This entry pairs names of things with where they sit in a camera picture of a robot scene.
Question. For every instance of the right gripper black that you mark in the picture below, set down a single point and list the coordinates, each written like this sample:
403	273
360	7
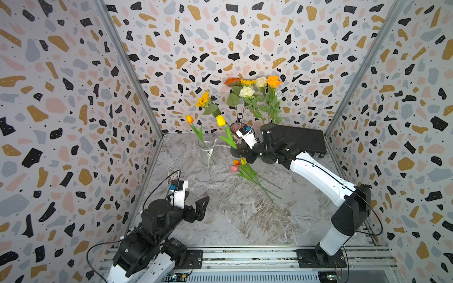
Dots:
246	152

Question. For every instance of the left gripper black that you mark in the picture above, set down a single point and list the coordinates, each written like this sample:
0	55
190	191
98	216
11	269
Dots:
200	211

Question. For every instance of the cream rose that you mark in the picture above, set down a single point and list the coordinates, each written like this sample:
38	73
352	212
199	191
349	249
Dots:
262	97
251	101

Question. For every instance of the orange rose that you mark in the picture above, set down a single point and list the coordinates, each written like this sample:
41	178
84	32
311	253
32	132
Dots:
273	84

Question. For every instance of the yellow sunflower large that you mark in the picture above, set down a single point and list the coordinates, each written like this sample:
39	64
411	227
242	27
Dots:
248	83

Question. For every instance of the yellow sunflower small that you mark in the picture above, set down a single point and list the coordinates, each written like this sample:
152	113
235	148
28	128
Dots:
207	106

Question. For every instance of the white rose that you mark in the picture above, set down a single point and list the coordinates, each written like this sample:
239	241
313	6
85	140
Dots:
277	111

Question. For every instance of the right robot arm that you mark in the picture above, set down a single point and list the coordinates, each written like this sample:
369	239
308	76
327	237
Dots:
353	208

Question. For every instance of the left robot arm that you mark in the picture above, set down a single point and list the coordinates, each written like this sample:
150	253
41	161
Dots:
149	254

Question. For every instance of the orange red tulip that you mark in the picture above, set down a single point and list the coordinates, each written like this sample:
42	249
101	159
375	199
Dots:
237	163

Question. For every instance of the small picture card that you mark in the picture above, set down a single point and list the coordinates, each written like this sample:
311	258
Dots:
173	175

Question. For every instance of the pink tulip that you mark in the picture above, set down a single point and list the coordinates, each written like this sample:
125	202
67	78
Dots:
269	194

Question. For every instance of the pink glass vase with ribbon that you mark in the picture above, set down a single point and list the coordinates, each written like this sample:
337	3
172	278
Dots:
235	129

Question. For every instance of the black case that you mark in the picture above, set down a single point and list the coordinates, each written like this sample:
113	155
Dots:
306	140

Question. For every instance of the clear glass vase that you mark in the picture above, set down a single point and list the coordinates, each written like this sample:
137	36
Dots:
207	152

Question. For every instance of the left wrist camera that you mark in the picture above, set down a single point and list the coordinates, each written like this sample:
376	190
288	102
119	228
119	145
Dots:
177	193

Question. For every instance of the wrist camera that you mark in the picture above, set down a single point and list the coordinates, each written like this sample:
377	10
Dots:
177	193
247	134

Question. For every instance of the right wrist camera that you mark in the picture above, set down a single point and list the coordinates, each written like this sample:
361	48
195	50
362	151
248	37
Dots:
247	134

